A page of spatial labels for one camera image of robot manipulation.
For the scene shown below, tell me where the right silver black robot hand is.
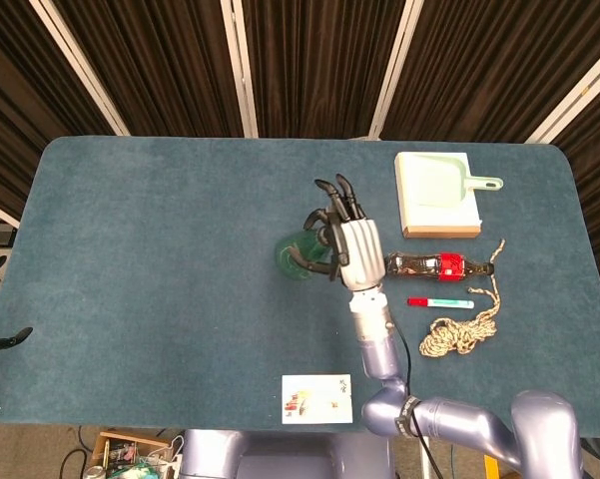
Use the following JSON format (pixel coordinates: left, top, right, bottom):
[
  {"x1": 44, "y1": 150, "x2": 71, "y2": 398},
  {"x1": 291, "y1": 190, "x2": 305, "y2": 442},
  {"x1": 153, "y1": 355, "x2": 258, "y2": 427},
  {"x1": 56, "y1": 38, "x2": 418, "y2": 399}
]
[{"x1": 284, "y1": 173, "x2": 386, "y2": 291}]

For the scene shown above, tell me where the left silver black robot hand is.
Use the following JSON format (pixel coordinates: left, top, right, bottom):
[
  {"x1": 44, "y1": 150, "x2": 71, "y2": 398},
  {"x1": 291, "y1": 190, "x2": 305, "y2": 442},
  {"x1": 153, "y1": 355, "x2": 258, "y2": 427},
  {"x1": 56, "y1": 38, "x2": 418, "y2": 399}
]
[{"x1": 0, "y1": 251, "x2": 34, "y2": 356}]

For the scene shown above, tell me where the green glass cup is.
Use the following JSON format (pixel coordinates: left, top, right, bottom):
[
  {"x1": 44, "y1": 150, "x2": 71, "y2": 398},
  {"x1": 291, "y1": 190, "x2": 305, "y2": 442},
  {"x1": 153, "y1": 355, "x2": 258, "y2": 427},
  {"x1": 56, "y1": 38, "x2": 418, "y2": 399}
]
[{"x1": 273, "y1": 229, "x2": 333, "y2": 282}]

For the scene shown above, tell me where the cola bottle with red label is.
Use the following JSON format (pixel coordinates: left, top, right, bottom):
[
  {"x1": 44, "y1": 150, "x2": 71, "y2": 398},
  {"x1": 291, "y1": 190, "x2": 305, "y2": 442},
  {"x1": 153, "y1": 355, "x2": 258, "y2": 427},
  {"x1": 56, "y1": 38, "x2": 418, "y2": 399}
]
[{"x1": 383, "y1": 251, "x2": 496, "y2": 283}]

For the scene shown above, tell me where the red white marker pen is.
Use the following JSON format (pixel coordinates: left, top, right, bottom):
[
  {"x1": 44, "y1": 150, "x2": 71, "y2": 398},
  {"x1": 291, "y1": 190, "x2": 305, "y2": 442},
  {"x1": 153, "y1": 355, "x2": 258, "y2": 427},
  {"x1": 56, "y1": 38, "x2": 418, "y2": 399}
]
[{"x1": 406, "y1": 296, "x2": 476, "y2": 309}]

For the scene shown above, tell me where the mint green plastic dustpan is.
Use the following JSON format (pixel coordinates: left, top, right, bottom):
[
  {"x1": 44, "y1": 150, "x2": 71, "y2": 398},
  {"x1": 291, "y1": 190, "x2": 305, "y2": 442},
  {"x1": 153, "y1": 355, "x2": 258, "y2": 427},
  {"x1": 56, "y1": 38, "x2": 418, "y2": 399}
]
[{"x1": 397, "y1": 152, "x2": 505, "y2": 211}]

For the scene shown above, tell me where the white illustrated postcard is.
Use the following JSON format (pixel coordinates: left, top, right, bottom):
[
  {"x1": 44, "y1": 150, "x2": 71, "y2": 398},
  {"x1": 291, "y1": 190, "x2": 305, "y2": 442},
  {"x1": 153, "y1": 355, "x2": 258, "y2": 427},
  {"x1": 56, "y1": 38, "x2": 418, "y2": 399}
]
[{"x1": 281, "y1": 373, "x2": 354, "y2": 426}]

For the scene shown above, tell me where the cardboard box with clutter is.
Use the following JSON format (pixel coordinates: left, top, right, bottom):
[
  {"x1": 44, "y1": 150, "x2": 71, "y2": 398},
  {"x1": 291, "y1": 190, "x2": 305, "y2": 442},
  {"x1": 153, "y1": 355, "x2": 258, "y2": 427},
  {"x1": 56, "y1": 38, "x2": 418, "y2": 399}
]
[{"x1": 89, "y1": 430, "x2": 172, "y2": 479}]

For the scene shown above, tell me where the blue table cloth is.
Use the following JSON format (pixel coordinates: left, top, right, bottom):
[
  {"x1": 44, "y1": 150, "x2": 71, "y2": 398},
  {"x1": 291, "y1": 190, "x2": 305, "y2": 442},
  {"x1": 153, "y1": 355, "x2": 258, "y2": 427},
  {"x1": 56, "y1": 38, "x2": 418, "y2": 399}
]
[{"x1": 0, "y1": 135, "x2": 600, "y2": 426}]

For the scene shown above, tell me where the dark brown curtain panel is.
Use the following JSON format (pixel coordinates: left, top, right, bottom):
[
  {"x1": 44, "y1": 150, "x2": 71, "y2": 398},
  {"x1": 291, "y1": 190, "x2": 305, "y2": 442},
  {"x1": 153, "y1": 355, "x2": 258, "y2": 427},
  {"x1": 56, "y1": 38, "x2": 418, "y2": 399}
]
[
  {"x1": 53, "y1": 0, "x2": 247, "y2": 139},
  {"x1": 0, "y1": 0, "x2": 120, "y2": 222},
  {"x1": 552, "y1": 69, "x2": 600, "y2": 291},
  {"x1": 382, "y1": 0, "x2": 600, "y2": 144},
  {"x1": 241, "y1": 0, "x2": 411, "y2": 141}
]

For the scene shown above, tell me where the purple robot torso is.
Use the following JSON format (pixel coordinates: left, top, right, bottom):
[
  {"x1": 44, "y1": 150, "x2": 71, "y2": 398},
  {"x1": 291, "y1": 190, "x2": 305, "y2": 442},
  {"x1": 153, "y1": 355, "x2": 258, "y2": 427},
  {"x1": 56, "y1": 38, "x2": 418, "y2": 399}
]
[{"x1": 178, "y1": 427, "x2": 396, "y2": 479}]

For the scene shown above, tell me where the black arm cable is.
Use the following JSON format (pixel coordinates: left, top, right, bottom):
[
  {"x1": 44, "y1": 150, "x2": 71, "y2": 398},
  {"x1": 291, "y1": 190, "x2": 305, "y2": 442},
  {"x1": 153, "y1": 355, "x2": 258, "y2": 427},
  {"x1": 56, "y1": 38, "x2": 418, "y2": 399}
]
[{"x1": 387, "y1": 322, "x2": 433, "y2": 479}]

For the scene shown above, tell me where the beige braided rope bundle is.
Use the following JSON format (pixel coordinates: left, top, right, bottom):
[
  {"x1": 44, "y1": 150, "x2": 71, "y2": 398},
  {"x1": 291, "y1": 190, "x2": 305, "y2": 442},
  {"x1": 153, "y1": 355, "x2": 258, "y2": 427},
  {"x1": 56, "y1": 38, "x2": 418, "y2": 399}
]
[{"x1": 417, "y1": 238, "x2": 507, "y2": 358}]

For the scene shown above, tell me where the black velcro cable strap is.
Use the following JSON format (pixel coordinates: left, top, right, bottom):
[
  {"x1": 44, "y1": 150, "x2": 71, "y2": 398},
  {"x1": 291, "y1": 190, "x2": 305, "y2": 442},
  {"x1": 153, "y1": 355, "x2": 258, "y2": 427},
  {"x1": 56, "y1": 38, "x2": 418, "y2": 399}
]
[{"x1": 395, "y1": 395, "x2": 421, "y2": 439}]

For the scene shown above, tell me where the white screen frame post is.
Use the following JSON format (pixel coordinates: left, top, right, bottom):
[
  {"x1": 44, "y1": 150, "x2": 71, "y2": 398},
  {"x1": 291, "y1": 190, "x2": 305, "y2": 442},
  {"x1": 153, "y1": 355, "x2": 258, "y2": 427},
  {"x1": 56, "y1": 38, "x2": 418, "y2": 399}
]
[
  {"x1": 366, "y1": 0, "x2": 425, "y2": 142},
  {"x1": 522, "y1": 36, "x2": 600, "y2": 146},
  {"x1": 220, "y1": 0, "x2": 260, "y2": 139},
  {"x1": 28, "y1": 0, "x2": 132, "y2": 138}
]

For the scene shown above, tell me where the white cable bundle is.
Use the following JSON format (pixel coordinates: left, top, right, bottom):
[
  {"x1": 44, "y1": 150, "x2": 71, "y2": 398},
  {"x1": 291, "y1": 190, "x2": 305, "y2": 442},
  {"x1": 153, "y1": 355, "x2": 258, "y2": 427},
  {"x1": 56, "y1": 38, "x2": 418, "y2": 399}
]
[{"x1": 147, "y1": 432, "x2": 187, "y2": 479}]

